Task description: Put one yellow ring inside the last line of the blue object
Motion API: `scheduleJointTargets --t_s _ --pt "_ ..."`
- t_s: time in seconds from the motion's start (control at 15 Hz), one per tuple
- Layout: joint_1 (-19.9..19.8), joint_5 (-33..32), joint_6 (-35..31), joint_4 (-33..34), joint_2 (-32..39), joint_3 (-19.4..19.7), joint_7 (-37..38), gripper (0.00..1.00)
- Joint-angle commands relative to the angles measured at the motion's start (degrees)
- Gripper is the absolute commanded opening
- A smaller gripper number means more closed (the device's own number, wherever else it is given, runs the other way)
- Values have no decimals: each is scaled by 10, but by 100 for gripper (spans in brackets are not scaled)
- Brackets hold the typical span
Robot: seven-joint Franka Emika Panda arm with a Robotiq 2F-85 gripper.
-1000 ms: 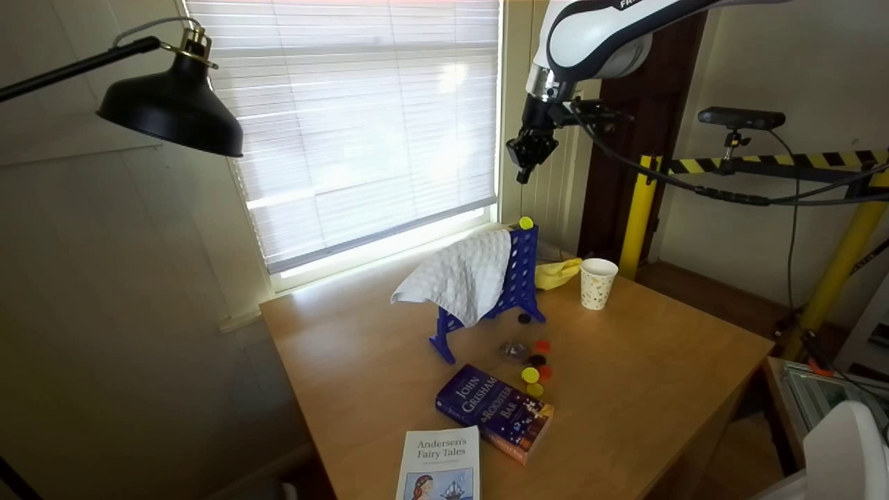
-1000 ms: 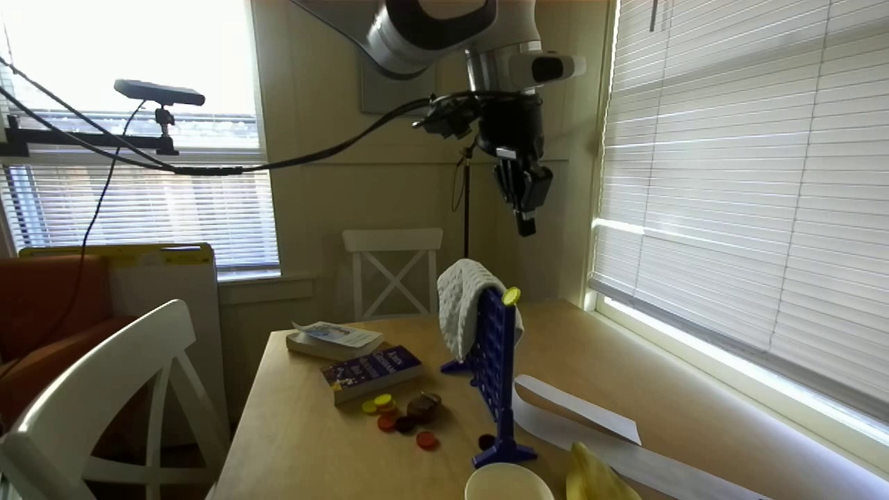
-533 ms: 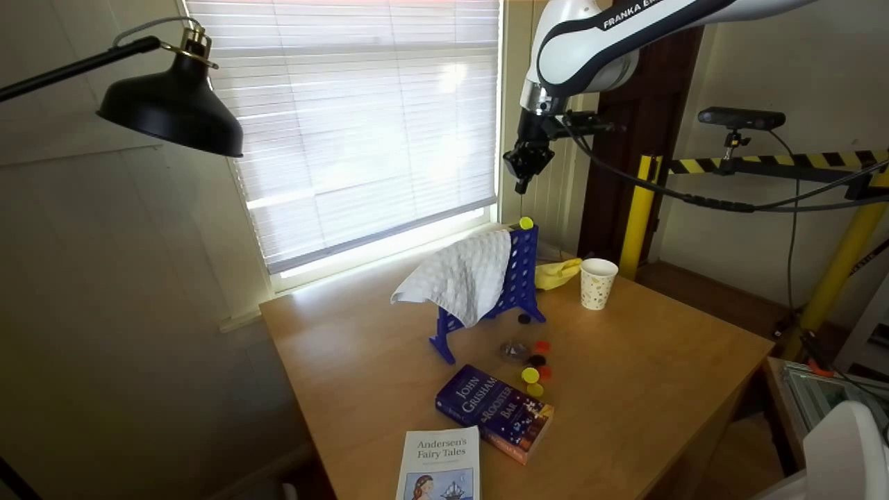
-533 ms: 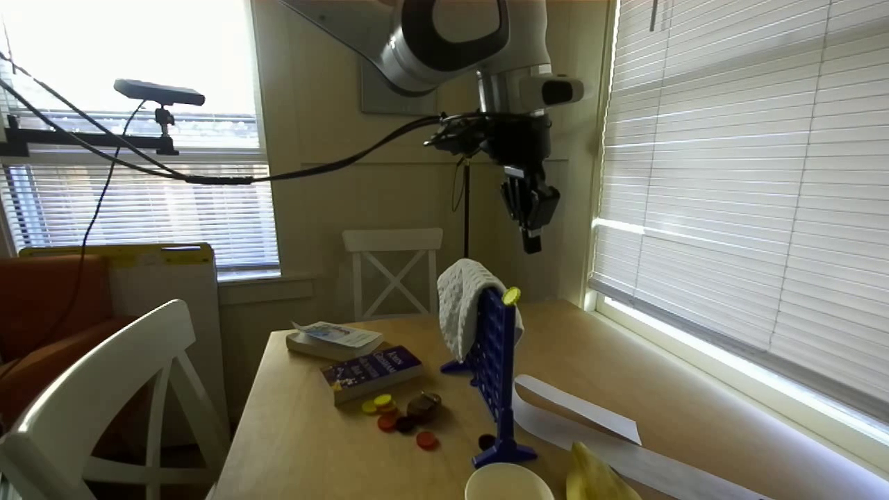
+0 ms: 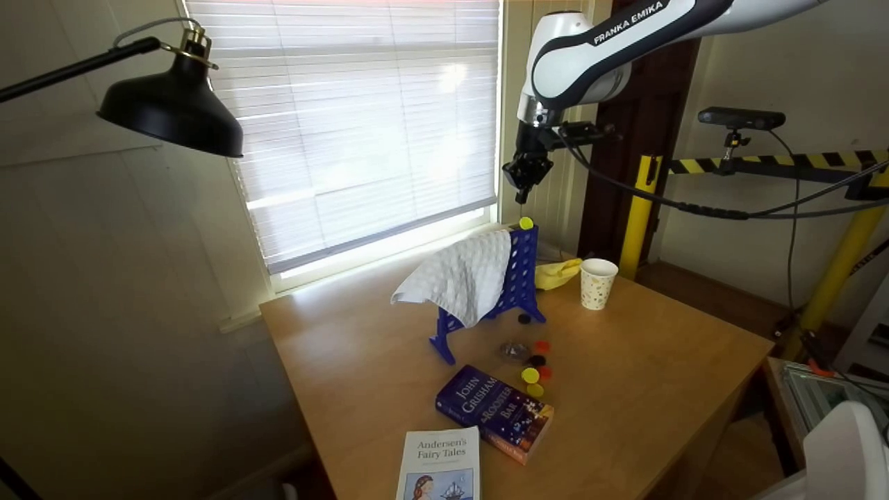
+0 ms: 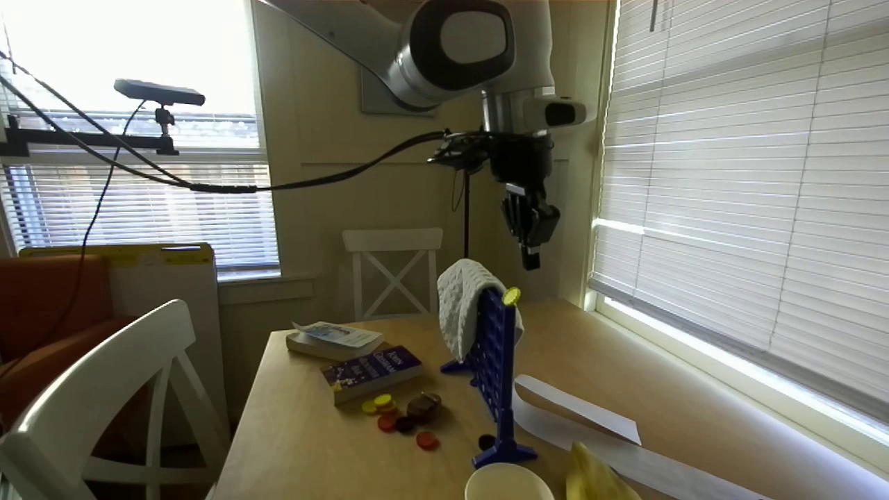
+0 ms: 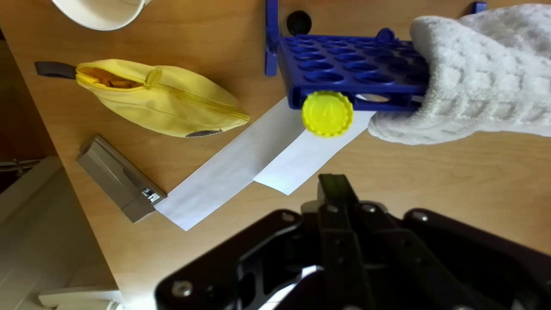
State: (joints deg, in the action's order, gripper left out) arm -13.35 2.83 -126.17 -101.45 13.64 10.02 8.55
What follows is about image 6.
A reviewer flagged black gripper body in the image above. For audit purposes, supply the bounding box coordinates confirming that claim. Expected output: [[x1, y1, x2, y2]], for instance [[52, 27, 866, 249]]
[[486, 128, 559, 195]]

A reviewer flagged thin black pole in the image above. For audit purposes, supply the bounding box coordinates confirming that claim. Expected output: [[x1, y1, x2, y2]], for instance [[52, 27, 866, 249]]
[[461, 166, 472, 263]]

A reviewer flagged white patterned cloth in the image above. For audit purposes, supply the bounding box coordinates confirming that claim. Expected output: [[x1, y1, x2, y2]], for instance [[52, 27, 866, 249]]
[[434, 255, 529, 363]]

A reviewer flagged white cross-back chair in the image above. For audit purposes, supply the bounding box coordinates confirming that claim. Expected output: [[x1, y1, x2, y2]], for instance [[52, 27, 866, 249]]
[[340, 225, 448, 323]]

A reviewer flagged blue connect four grid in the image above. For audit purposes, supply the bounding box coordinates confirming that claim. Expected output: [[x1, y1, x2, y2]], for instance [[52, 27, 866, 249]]
[[440, 286, 541, 468]]

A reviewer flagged small white paper sheet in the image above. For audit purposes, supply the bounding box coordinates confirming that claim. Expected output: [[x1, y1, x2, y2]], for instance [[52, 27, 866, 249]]
[[511, 373, 645, 446]]

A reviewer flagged blue hardcover book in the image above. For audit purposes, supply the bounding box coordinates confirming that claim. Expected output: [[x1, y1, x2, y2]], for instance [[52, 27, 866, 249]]
[[320, 342, 429, 407]]

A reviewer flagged white fairy tales book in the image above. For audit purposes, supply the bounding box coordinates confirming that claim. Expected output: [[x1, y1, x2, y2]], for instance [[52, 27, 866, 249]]
[[284, 320, 387, 363]]

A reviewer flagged wide white window blind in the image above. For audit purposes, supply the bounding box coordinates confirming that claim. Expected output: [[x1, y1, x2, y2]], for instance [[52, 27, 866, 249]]
[[588, 0, 889, 411]]

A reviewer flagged white window sill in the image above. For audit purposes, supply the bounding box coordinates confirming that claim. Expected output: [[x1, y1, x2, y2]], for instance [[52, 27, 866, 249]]
[[580, 289, 889, 477]]

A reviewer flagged yellow banana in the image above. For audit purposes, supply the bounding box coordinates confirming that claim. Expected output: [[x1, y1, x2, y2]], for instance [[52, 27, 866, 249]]
[[563, 438, 645, 500]]

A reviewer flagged white paper cup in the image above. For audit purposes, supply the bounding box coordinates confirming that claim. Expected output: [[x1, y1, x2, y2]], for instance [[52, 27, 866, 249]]
[[461, 460, 559, 500]]

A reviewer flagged large white paper sheet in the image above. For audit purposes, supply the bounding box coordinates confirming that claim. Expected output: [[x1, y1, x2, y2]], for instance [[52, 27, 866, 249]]
[[511, 406, 773, 500]]

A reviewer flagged narrow white window blind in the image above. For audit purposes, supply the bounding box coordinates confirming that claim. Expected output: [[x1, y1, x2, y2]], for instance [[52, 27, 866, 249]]
[[0, 107, 281, 271]]

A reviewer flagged white board with yellow tape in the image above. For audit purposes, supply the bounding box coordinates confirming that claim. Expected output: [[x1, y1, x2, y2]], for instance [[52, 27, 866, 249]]
[[16, 241, 230, 424]]

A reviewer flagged white wooden chair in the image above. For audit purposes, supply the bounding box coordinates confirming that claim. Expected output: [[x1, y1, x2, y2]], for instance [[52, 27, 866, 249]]
[[0, 293, 230, 500]]

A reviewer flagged orange sofa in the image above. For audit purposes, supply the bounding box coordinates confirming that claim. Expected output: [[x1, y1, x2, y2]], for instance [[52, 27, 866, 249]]
[[0, 253, 124, 434]]

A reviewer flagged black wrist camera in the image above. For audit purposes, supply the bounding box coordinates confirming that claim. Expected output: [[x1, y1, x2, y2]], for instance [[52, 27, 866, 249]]
[[538, 98, 588, 130]]

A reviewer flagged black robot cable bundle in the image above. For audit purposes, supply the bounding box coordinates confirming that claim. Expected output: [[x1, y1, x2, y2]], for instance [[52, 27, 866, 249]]
[[0, 49, 495, 196]]

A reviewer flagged black stereo camera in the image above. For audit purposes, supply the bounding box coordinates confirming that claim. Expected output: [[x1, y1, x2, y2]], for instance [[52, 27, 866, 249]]
[[112, 77, 208, 107]]

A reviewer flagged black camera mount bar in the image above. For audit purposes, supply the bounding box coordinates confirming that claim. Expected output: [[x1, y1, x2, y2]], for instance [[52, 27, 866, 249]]
[[0, 103, 180, 157]]

